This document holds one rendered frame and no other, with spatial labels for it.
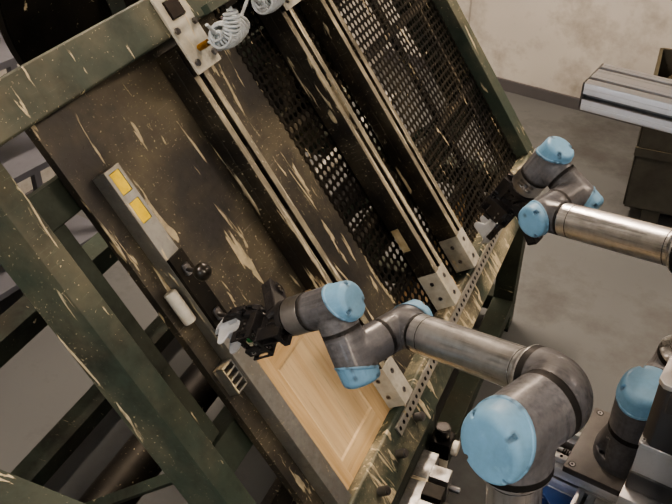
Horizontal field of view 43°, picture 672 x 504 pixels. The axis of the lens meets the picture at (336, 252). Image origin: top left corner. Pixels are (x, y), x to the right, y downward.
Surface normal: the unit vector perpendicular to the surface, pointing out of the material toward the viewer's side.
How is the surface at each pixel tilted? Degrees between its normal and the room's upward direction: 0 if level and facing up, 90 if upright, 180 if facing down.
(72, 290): 55
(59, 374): 0
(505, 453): 83
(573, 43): 90
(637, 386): 8
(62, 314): 90
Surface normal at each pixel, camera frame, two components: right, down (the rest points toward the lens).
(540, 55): -0.54, 0.48
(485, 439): -0.77, 0.25
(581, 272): 0.01, -0.81
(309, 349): 0.76, -0.26
